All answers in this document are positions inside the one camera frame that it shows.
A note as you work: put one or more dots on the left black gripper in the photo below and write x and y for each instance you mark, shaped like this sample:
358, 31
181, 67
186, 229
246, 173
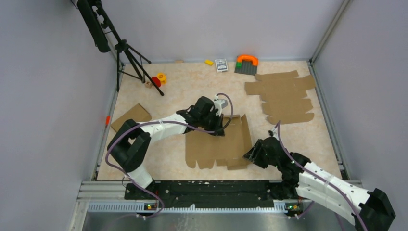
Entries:
219, 121

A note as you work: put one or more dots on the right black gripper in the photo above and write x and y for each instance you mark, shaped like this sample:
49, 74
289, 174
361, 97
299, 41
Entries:
254, 155

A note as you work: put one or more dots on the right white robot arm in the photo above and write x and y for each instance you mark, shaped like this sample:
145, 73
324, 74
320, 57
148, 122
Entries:
365, 210

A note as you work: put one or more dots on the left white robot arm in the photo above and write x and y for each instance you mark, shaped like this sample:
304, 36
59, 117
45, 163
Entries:
128, 148

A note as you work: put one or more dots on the folded brown cardboard box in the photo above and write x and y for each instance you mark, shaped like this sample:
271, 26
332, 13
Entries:
137, 113

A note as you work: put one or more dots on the playing card deck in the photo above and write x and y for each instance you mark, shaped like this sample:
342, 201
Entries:
221, 65

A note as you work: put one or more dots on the yellow toy block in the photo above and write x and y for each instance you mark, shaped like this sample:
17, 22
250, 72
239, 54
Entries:
209, 62

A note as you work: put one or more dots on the dark grey building plate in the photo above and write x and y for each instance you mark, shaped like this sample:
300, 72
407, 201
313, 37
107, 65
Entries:
247, 69

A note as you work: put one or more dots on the stack of flat cardboard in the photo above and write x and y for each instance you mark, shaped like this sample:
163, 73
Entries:
284, 97

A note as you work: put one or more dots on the yellow round disc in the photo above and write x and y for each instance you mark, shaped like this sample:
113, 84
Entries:
162, 78

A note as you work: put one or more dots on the red round disc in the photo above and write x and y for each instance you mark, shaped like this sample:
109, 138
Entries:
156, 81

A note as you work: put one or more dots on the orange U-shaped toy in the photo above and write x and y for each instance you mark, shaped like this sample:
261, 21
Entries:
247, 57

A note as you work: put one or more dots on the small wooden cube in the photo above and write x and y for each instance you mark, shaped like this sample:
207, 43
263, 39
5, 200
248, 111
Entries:
148, 84

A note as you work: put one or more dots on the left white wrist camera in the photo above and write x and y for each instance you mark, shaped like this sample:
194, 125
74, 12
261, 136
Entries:
219, 104

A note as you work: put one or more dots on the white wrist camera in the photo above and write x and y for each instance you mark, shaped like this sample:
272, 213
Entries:
219, 104
274, 132

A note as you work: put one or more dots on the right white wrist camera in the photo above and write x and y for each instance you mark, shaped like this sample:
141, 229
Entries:
274, 132

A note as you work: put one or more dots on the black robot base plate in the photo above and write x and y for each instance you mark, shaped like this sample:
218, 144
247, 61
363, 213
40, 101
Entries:
219, 194

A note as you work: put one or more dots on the black camera tripod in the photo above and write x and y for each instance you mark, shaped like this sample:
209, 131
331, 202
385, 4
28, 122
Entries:
106, 38

